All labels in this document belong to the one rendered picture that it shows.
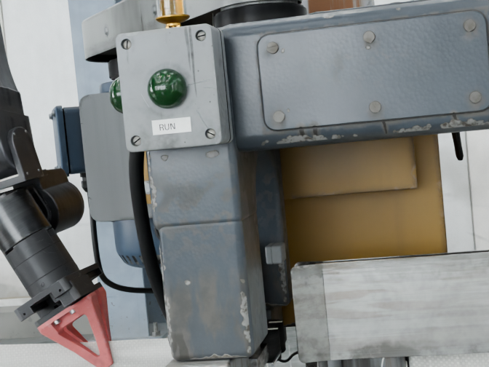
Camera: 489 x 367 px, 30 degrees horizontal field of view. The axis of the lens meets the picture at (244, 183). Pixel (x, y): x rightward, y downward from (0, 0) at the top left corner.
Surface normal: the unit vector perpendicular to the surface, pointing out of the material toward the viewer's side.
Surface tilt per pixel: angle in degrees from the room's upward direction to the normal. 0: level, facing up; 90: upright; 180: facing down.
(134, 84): 90
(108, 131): 90
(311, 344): 90
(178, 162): 90
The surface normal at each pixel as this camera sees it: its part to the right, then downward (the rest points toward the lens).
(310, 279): 0.07, 0.04
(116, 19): -0.88, 0.11
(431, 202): -0.18, 0.07
